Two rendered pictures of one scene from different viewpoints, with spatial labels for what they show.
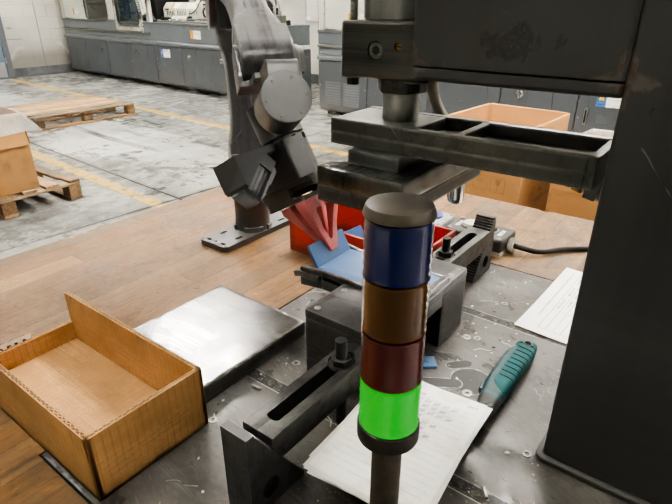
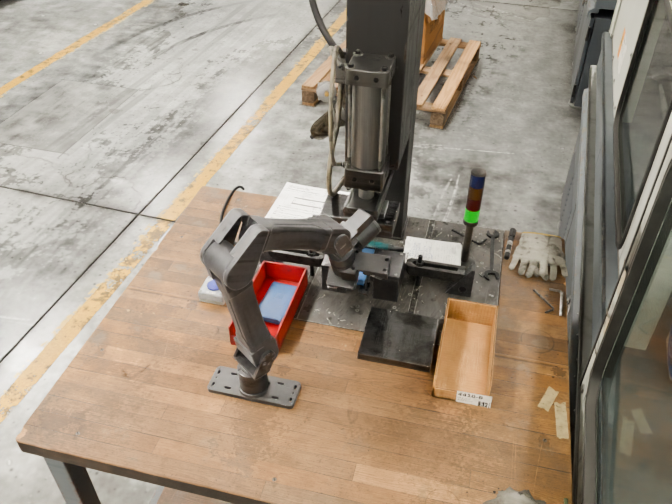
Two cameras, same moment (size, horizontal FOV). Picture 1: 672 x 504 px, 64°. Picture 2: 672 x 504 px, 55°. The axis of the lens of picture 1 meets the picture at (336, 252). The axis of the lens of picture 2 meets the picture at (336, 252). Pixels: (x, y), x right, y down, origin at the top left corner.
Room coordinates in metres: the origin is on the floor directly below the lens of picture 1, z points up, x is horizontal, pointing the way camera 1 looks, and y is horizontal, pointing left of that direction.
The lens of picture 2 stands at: (1.12, 1.08, 2.05)
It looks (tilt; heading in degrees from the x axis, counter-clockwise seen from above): 39 degrees down; 247
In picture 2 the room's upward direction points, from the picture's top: straight up
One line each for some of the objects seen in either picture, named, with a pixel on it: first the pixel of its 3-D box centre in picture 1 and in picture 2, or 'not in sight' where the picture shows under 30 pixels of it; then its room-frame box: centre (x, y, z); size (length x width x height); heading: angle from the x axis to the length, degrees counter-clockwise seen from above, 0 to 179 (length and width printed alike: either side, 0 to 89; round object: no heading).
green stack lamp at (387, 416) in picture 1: (389, 396); (472, 213); (0.26, -0.03, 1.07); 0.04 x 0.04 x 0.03
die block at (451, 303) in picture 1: (390, 321); (363, 272); (0.55, -0.07, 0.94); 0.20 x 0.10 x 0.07; 143
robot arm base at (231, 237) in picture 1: (251, 210); (253, 376); (0.92, 0.15, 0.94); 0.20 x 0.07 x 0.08; 143
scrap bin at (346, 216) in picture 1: (369, 240); (270, 304); (0.81, -0.06, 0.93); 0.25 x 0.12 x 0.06; 53
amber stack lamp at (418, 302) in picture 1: (395, 300); (475, 190); (0.26, -0.03, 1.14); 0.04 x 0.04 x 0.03
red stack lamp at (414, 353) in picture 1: (392, 350); (473, 202); (0.26, -0.03, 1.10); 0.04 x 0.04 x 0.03
